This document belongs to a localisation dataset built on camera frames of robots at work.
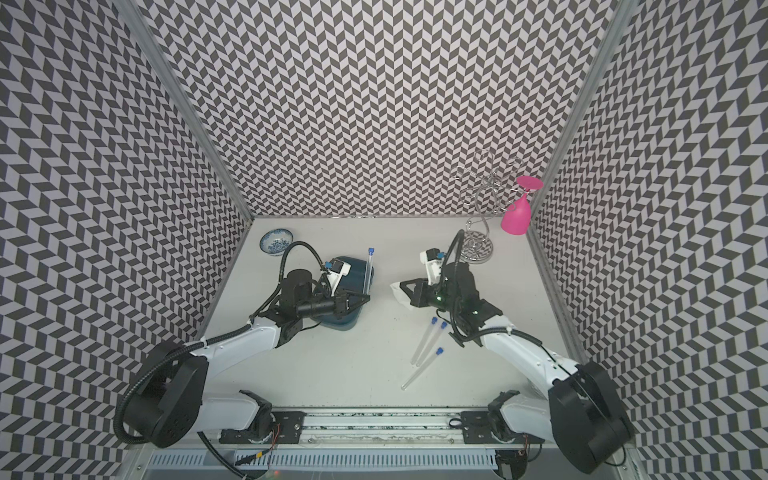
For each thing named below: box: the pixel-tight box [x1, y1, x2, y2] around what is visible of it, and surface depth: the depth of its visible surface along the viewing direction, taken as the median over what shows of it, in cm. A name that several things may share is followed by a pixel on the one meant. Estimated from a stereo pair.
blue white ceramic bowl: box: [259, 228, 294, 257], surface depth 110 cm
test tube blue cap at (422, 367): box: [401, 347, 445, 391], surface depth 84 cm
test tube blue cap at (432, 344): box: [416, 321, 448, 367], surface depth 88 cm
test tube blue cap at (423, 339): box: [410, 316, 439, 365], surface depth 88 cm
